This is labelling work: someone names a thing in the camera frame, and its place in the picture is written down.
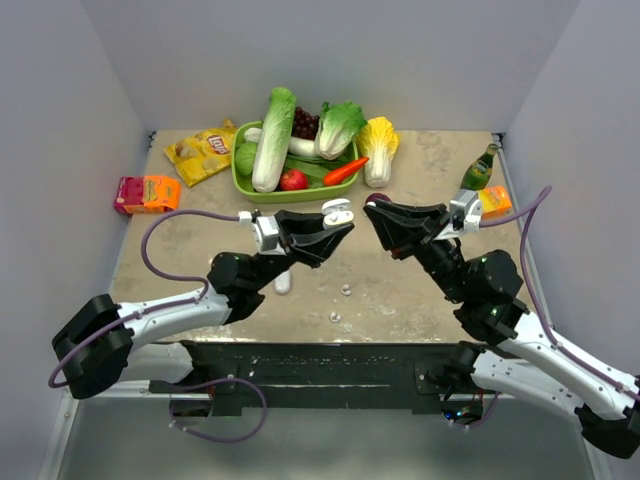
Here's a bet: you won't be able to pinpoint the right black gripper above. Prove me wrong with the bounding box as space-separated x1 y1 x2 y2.
364 198 471 303

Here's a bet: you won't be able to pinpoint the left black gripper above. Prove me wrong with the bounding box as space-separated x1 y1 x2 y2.
249 210 354 292

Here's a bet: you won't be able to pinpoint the white gold-rimmed charging case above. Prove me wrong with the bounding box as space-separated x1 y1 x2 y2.
321 198 354 229

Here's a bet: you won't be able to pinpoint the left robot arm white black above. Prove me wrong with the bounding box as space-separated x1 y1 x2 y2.
48 199 354 399

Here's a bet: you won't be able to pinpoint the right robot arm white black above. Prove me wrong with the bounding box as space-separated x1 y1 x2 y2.
364 190 639 459

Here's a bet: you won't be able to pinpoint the closed white charging case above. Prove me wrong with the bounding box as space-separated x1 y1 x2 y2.
273 271 292 295

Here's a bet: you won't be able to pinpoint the purple onion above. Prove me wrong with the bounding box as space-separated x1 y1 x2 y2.
366 193 389 203

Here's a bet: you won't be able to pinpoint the green plastic tray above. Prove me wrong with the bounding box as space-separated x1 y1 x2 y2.
231 121 359 204

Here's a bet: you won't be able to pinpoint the red apple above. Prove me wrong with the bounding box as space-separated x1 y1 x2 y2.
279 169 309 191

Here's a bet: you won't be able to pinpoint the orange carrot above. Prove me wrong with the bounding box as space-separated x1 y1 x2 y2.
323 157 369 187

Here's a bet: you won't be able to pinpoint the green leafy vegetable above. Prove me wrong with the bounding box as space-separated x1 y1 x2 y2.
284 155 349 189

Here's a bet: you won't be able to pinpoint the long napa cabbage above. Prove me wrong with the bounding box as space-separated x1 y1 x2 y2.
252 87 297 193

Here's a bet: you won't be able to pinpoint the white radish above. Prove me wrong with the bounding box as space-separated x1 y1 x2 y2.
243 127 319 158

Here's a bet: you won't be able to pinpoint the yellow cabbage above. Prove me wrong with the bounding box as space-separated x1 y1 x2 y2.
356 116 400 189

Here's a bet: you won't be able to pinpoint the green round vegetable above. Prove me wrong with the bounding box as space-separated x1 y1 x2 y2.
234 142 258 176

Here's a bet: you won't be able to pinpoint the green glass bottle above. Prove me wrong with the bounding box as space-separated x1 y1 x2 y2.
460 143 499 191

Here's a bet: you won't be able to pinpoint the orange green juice carton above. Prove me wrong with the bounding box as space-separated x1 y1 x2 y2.
478 186 512 220

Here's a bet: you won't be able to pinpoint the dark purple grapes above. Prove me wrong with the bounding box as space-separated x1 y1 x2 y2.
292 106 320 140

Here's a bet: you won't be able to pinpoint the green lettuce head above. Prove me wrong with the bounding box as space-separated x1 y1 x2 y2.
314 101 367 160

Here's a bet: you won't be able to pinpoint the yellow Lays chips bag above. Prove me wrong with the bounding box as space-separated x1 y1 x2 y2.
164 118 237 187

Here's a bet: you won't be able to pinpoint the pink orange snack box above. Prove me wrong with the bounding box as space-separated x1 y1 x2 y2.
113 175 181 215

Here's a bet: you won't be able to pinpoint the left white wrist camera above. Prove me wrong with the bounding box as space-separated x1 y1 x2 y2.
238 210 284 255

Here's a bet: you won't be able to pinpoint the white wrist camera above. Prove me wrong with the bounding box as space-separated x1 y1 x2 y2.
449 189 483 233
238 210 284 255

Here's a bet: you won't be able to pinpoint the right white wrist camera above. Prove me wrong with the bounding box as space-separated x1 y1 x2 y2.
449 189 483 233

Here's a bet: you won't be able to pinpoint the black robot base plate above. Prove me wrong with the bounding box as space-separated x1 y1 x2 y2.
150 342 494 418

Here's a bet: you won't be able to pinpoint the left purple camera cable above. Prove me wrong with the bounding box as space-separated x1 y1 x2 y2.
48 208 251 389

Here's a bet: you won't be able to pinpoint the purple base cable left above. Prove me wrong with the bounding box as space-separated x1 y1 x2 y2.
159 377 269 444

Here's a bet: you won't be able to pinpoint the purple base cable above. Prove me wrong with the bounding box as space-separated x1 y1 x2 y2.
159 377 269 444
447 389 503 431

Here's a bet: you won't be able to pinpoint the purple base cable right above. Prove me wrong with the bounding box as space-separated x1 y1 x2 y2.
447 389 503 431

